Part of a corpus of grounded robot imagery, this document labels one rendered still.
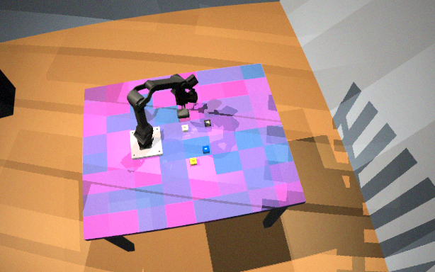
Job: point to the blue block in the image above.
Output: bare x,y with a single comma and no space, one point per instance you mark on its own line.
206,149

